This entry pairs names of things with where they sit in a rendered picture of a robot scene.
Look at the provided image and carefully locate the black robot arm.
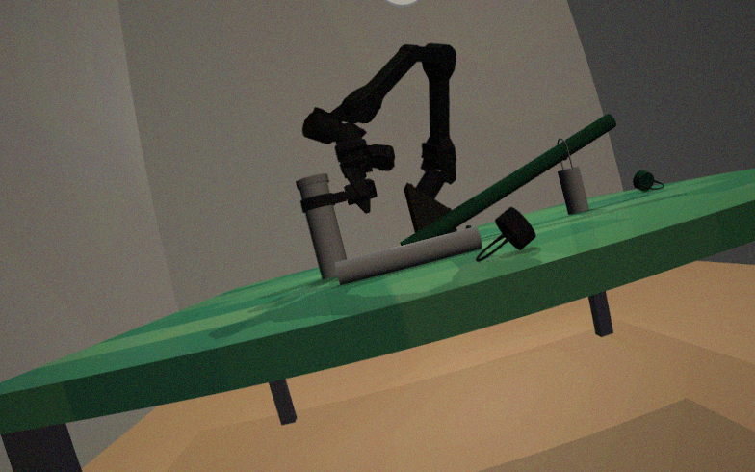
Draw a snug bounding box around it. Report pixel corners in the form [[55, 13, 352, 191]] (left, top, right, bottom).
[[302, 42, 456, 198]]

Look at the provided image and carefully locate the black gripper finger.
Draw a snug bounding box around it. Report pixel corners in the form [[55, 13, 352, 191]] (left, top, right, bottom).
[[339, 156, 370, 197], [356, 184, 376, 214]]

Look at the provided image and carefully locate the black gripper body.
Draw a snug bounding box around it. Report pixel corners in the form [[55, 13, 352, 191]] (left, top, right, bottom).
[[335, 137, 375, 186]]

